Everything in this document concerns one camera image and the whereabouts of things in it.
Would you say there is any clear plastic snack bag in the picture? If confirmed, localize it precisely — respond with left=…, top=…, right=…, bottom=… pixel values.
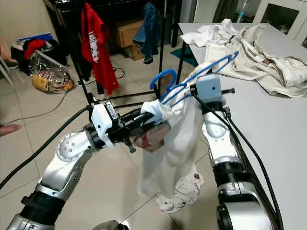
left=29, top=52, right=75, bottom=94

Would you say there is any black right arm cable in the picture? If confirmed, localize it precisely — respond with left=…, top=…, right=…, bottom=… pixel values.
left=192, top=93, right=284, bottom=230

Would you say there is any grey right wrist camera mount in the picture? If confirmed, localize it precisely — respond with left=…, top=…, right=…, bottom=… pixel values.
left=196, top=73, right=223, bottom=104

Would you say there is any cardboard box with black print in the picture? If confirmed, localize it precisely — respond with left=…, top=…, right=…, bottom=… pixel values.
left=127, top=44, right=145, bottom=60

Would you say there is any large cardboard box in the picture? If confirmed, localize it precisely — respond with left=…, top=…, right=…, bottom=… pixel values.
left=115, top=19, right=144, bottom=47

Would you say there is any blue denim skirt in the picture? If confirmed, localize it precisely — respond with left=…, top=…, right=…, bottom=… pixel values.
left=133, top=2, right=162, bottom=65

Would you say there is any grey curtain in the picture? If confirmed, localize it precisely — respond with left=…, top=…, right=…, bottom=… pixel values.
left=213, top=0, right=238, bottom=22

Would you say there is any black fabric bag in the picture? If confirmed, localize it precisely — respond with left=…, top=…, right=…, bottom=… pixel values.
left=10, top=39, right=69, bottom=73

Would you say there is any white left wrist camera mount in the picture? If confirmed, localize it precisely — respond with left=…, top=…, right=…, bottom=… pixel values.
left=91, top=102, right=118, bottom=148

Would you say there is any white printed sweatshirt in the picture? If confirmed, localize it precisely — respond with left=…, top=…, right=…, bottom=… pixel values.
left=137, top=65, right=203, bottom=197

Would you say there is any dark robot foot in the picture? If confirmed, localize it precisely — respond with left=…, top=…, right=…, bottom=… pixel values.
left=101, top=219, right=130, bottom=230

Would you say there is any white chair leg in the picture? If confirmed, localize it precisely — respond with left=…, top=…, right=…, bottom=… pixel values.
left=0, top=58, right=14, bottom=86

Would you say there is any bare person foot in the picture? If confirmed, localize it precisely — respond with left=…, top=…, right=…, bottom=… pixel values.
left=0, top=124, right=23, bottom=138

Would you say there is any red crumpled cloth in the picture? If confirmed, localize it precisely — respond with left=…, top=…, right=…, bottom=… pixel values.
left=24, top=39, right=47, bottom=59

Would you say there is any black clothes rack stand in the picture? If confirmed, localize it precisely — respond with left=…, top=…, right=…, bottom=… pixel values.
left=62, top=0, right=173, bottom=120

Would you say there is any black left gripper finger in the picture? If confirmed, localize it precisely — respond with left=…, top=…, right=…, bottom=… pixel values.
left=129, top=123, right=161, bottom=142
left=127, top=109, right=155, bottom=126

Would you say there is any grey floor cable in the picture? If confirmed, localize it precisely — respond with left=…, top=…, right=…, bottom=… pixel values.
left=0, top=81, right=92, bottom=127

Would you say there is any black glossy desk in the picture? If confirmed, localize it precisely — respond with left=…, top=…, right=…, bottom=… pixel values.
left=43, top=0, right=183, bottom=48

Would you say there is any blue flat box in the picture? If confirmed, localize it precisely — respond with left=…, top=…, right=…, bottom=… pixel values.
left=18, top=33, right=53, bottom=44

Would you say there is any white hooded jacket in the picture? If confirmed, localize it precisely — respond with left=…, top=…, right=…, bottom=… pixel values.
left=181, top=18, right=240, bottom=47

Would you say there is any white glass-door cabinet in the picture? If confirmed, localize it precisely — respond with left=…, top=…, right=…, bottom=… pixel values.
left=252, top=0, right=307, bottom=38

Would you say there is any teal floor mat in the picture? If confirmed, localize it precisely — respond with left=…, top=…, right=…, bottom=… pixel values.
left=170, top=46, right=198, bottom=68

